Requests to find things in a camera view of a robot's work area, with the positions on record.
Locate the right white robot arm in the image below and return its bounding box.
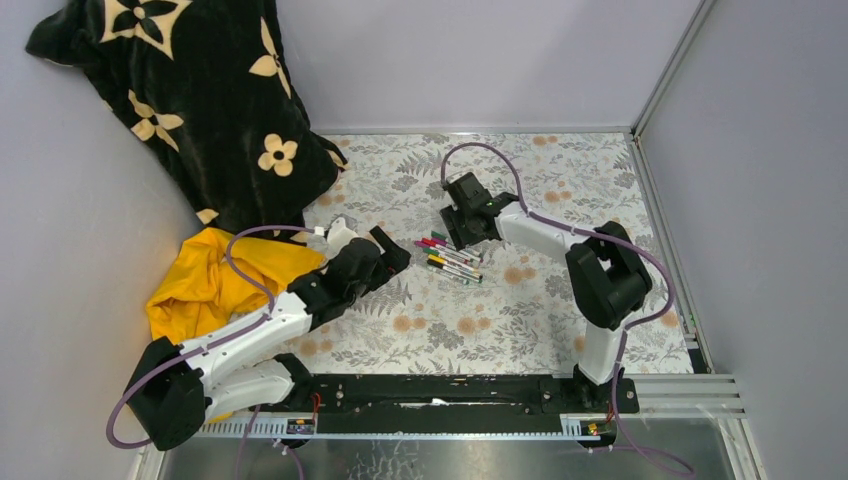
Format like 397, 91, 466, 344
440, 173, 653, 412

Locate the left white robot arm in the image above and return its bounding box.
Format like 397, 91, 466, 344
106, 225, 411, 451

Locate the yellow cap marker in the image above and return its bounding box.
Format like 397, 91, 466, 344
427, 255, 482, 277

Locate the black cap marker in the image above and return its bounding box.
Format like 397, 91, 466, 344
427, 260, 482, 283

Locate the floral fern table mat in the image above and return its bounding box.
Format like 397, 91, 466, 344
279, 133, 659, 374

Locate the yellow cloth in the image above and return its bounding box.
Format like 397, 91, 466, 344
145, 228, 325, 344

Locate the black floral blanket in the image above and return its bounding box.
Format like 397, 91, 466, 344
26, 1, 348, 241

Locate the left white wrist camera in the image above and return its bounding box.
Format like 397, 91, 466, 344
314, 216, 360, 258

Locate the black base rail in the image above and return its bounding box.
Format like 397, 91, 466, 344
261, 374, 640, 435

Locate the aluminium frame post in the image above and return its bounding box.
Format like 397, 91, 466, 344
631, 0, 717, 138

